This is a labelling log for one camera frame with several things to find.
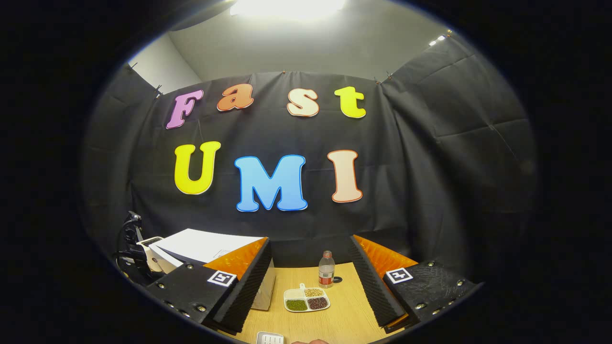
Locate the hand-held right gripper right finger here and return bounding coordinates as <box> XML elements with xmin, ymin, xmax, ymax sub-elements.
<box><xmin>348</xmin><ymin>235</ymin><xmax>480</xmax><ymax>334</ymax></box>

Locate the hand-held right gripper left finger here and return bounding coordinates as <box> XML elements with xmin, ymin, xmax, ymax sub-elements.
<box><xmin>146</xmin><ymin>237</ymin><xmax>273</xmax><ymax>335</ymax></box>

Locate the white microwave oven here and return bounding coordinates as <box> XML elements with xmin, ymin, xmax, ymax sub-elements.
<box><xmin>138</xmin><ymin>228</ymin><xmax>276</xmax><ymax>311</ymax></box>

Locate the white divided plate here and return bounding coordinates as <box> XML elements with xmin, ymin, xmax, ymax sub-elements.
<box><xmin>284</xmin><ymin>283</ymin><xmax>331</xmax><ymax>313</ymax></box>

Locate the clear bottle with red label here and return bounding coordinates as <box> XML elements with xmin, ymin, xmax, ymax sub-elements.
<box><xmin>318</xmin><ymin>250</ymin><xmax>336</xmax><ymax>289</ymax></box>

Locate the black backdrop cloth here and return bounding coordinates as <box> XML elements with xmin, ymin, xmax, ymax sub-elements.
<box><xmin>79</xmin><ymin>33</ymin><xmax>538</xmax><ymax>287</ymax></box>

